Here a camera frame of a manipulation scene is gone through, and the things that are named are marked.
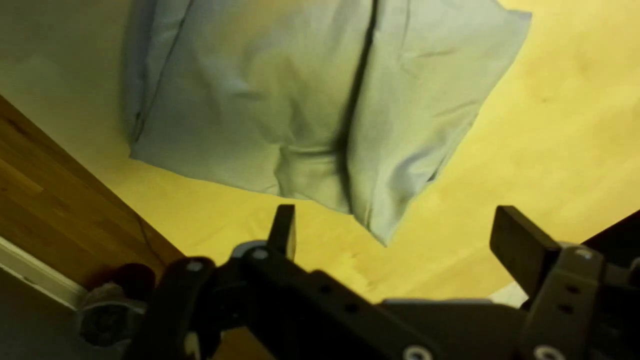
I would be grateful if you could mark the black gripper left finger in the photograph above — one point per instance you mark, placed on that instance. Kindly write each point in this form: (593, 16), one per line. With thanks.
(283, 231)

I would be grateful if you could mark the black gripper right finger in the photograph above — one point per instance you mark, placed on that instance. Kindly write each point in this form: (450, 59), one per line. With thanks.
(527, 252)

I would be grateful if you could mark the grey pillowcase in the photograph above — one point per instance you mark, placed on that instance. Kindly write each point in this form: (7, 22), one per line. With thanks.
(301, 100)

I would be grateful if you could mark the light wooden side table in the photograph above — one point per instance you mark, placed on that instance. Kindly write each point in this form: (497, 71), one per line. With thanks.
(566, 132)

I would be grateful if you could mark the grey round object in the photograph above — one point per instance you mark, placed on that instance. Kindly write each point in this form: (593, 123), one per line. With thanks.
(106, 320)

